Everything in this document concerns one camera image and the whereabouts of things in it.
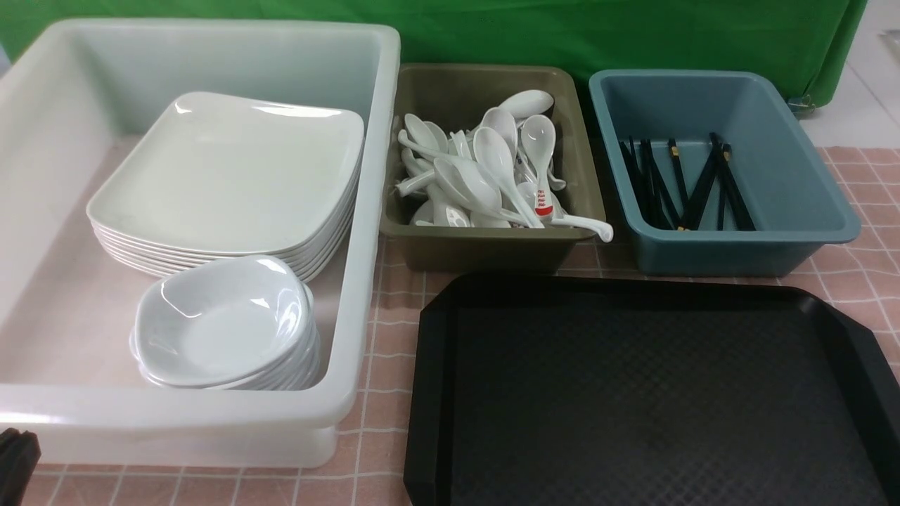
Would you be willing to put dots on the large white square plate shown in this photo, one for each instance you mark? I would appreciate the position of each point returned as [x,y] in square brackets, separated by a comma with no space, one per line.
[224,174]

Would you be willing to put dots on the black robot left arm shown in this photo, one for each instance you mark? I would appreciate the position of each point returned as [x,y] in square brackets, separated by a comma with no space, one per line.
[20,454]

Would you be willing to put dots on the white spoon with red label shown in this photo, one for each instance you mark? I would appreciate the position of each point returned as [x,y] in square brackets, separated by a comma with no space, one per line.
[557,216]

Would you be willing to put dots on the white spoon center of bin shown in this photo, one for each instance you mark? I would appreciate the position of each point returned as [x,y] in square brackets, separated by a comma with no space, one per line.
[492,153]

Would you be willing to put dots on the white spoon of bin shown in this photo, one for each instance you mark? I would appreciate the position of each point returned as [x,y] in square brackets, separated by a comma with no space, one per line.
[492,153]
[527,103]
[538,140]

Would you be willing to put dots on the white spoon right of bin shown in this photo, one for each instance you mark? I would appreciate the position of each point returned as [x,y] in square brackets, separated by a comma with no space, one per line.
[538,140]

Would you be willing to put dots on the black plastic serving tray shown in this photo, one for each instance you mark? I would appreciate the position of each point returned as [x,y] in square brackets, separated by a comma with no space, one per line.
[538,390]

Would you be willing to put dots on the olive green spoon bin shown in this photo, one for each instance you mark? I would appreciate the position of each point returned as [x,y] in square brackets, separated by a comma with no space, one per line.
[456,96]

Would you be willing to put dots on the white spoon top of bin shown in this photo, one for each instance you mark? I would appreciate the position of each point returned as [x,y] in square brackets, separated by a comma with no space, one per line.
[527,103]

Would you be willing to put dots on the stack of small white bowls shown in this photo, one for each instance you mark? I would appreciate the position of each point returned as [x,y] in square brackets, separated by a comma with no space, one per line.
[232,324]

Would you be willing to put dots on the pink checkered tablecloth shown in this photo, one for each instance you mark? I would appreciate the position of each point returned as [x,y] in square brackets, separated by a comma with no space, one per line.
[860,278]

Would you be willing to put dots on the blue chopstick bin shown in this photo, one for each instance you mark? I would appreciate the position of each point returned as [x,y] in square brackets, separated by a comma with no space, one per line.
[715,176]

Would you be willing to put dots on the stack of white square plates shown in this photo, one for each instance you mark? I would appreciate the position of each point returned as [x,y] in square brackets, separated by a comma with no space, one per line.
[306,261]

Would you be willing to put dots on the large white plastic tub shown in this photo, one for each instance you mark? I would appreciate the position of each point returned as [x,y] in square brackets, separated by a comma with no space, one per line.
[71,105]

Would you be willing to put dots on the green backdrop cloth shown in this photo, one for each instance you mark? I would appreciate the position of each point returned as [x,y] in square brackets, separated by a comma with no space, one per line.
[800,46]

